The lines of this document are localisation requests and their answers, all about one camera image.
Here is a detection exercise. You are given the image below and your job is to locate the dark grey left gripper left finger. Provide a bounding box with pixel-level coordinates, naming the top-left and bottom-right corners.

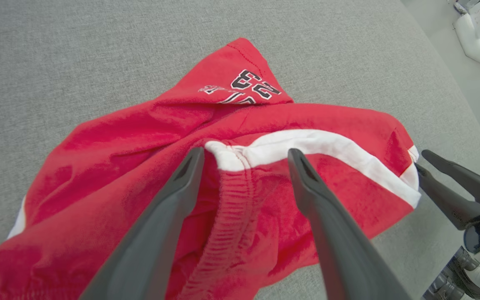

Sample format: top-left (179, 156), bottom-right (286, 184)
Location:
top-left (80, 147), bottom-right (205, 300)

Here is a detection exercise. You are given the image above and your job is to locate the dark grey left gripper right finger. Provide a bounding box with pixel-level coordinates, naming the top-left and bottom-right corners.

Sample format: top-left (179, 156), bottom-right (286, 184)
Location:
top-left (288, 148), bottom-right (411, 300)

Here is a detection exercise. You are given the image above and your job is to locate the red shorts white stripe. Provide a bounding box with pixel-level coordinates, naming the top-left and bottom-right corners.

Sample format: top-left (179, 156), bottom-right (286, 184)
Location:
top-left (0, 37), bottom-right (422, 300)

